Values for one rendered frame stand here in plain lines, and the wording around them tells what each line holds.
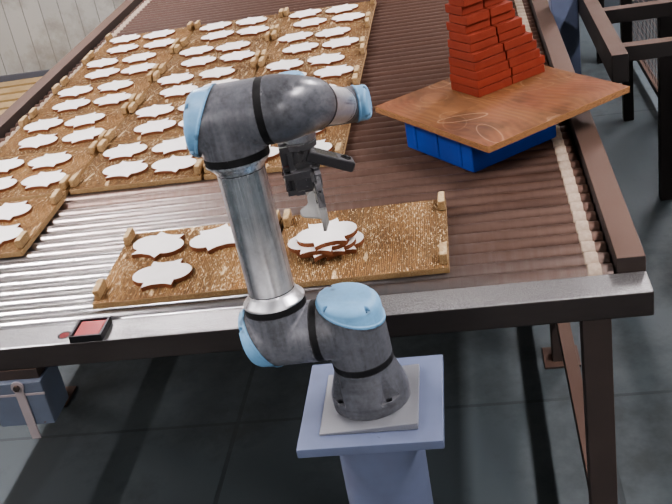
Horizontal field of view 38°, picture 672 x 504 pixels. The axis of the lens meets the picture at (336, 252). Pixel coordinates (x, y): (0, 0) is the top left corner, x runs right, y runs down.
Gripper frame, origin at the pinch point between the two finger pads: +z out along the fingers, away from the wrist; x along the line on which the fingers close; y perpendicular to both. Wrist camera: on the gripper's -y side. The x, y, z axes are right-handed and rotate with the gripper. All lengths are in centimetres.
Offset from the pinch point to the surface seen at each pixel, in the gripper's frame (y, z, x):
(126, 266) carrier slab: 49, 8, -14
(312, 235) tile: 3.5, 3.6, 0.5
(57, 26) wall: 135, 59, -540
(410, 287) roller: -14.4, 10.4, 22.0
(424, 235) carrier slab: -22.2, 8.4, 3.5
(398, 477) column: -1, 28, 61
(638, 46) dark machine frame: -111, 2, -77
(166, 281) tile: 39.0, 7.2, 0.7
